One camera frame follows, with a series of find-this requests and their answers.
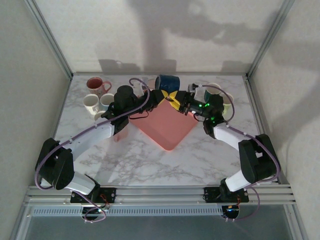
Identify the aluminium side rail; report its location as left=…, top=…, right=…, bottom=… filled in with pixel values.
left=243, top=76, right=293, bottom=188

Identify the white faceted mug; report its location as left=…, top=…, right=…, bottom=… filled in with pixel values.
left=82, top=94, right=100, bottom=116

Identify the light green mug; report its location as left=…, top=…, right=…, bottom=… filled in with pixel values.
left=221, top=96, right=232, bottom=116

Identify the aluminium frame post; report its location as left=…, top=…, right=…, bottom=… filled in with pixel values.
left=283, top=203, right=309, bottom=240
left=24, top=0, right=74, bottom=79
left=9, top=201, right=35, bottom=240
left=245, top=0, right=297, bottom=79

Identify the thin black cable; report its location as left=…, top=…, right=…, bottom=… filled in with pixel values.
left=128, top=111, right=150, bottom=121

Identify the beige pink mug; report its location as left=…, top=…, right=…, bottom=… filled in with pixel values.
left=146, top=77, right=158, bottom=91

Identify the light blue mug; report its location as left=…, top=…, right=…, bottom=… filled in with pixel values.
left=99, top=92, right=116, bottom=112

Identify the dark teal mug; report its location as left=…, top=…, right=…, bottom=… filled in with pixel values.
left=203, top=82, right=222, bottom=101

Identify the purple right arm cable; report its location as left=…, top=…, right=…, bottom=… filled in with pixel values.
left=198, top=84, right=281, bottom=222

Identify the salmon pink plastic tray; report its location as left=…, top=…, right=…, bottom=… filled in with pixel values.
left=129, top=99, right=198, bottom=152

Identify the aluminium lower frame post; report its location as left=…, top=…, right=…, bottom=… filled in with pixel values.
left=283, top=203, right=309, bottom=240
left=9, top=201, right=35, bottom=240

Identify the pink ghost print mug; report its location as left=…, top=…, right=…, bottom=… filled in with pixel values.
left=86, top=76, right=113, bottom=99

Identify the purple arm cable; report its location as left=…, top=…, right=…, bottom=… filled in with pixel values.
left=198, top=84, right=281, bottom=222
left=34, top=77, right=151, bottom=224

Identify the navy blue mug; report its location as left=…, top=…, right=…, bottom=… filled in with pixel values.
left=154, top=74, right=181, bottom=93

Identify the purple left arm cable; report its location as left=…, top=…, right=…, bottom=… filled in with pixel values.
left=34, top=77, right=151, bottom=224

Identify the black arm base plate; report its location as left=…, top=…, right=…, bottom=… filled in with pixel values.
left=203, top=186, right=250, bottom=203
left=69, top=187, right=118, bottom=204

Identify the grey slotted cable duct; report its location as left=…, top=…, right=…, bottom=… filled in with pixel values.
left=29, top=208, right=225, bottom=217

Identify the pale pink mug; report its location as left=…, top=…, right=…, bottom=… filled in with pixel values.
left=93, top=110, right=108, bottom=123

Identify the aluminium front rail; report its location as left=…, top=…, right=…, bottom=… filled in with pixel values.
left=23, top=185, right=297, bottom=206

